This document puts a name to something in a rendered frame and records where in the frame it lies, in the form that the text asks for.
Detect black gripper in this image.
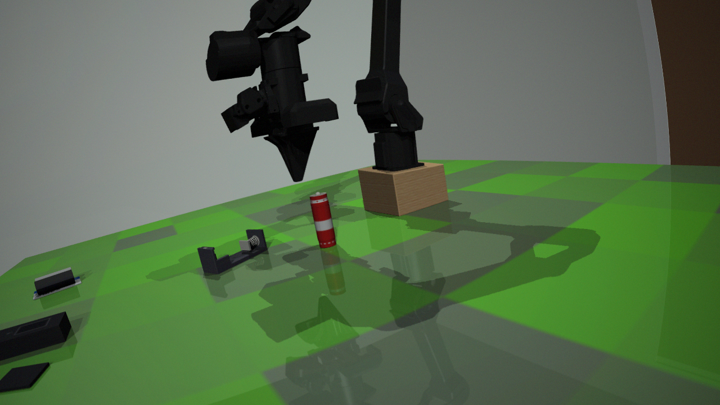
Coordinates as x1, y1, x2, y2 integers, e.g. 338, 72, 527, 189
250, 67, 339, 182

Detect red and silver battery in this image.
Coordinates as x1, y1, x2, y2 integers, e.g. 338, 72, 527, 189
310, 192, 336, 248

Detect black flat panel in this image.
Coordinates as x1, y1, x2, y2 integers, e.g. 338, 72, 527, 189
0, 362, 50, 392

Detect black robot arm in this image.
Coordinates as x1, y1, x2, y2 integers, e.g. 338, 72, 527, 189
206, 0, 425, 171

